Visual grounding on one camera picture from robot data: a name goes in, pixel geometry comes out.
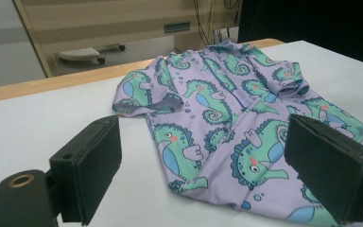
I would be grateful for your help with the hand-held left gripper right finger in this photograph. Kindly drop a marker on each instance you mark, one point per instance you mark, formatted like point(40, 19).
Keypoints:
point(331, 170)

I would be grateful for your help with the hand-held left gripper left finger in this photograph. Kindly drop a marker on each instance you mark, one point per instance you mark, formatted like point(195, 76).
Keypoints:
point(89, 167)

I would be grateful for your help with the purple seahorse print garment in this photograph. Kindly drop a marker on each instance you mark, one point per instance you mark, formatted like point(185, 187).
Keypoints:
point(230, 126)

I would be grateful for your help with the white table cover sheet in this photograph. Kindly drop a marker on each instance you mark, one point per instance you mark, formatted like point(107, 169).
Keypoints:
point(44, 126)

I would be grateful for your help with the grey chair base with casters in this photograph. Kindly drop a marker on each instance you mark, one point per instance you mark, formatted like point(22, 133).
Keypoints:
point(82, 54)

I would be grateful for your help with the dark curtain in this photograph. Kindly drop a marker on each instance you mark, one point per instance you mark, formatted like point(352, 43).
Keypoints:
point(312, 28)

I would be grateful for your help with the beige drawer cabinet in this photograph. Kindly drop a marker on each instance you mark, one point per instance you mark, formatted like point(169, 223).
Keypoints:
point(107, 19)

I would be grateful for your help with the white cabinet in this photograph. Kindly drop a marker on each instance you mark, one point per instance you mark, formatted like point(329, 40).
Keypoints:
point(3, 44)

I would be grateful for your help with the grey rectangular desk plate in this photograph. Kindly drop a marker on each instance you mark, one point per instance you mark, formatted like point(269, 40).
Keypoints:
point(177, 27)

